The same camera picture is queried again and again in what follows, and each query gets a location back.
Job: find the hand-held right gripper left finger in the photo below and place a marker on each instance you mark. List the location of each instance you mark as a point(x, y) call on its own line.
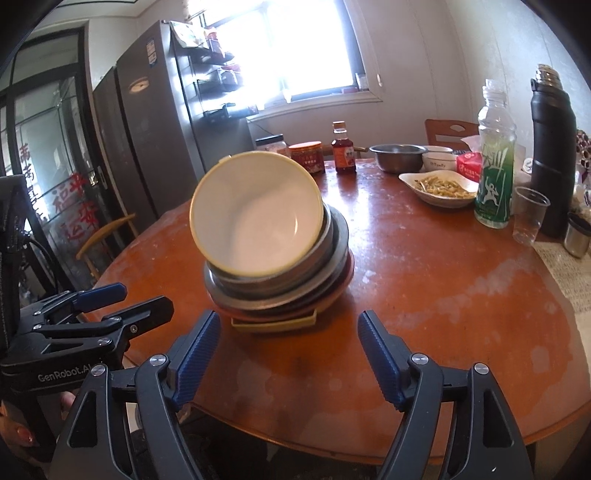
point(198, 360)

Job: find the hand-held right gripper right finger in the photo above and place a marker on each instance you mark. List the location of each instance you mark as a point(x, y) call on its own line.
point(378, 360)

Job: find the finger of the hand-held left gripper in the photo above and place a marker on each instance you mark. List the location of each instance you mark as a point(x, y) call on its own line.
point(101, 293)
point(138, 314)

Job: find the yellow shell-shaped plate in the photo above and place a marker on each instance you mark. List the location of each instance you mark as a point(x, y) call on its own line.
point(272, 326)

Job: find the large steel bowl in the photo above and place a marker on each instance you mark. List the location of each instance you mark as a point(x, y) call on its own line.
point(340, 240)

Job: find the person's left hand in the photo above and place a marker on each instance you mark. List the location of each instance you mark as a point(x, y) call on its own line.
point(18, 429)

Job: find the wooden armchair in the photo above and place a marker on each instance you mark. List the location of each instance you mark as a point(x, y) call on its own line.
point(104, 233)

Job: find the glass door with red characters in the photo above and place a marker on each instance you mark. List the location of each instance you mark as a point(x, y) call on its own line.
point(51, 161)

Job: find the grey refrigerator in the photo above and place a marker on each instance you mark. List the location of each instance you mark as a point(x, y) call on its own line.
point(147, 129)

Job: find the white dish with food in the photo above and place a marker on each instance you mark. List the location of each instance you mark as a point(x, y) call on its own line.
point(438, 187)

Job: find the steel basin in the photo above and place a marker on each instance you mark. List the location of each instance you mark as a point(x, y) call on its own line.
point(397, 159)

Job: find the amber sauce bottle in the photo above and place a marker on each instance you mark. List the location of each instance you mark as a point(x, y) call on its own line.
point(344, 159)

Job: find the newspaper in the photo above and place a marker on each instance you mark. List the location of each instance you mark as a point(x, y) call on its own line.
point(568, 281)

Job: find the clear plastic cup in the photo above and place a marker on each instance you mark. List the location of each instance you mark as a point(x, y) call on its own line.
point(528, 217)

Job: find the small white bowl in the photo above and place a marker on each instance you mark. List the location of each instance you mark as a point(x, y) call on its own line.
point(438, 161)

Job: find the green-label plastic bottle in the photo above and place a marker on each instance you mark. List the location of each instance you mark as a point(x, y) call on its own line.
point(494, 184)

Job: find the red tissue pack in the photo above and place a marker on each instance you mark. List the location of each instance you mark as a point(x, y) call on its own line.
point(468, 168)

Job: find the red-label jar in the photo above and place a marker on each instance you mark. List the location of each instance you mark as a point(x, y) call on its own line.
point(309, 159)

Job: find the black-lid clear jar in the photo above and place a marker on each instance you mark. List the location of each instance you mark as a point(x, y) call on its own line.
point(272, 145)

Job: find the small steel cup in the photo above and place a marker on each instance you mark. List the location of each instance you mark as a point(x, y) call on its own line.
point(577, 237)

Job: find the refrigerator side rack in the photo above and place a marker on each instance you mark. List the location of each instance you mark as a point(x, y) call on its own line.
point(212, 60)

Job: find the black thermos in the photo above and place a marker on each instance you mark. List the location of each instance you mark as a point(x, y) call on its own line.
point(551, 161)

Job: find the window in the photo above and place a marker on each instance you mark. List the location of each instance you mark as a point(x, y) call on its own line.
point(300, 46)

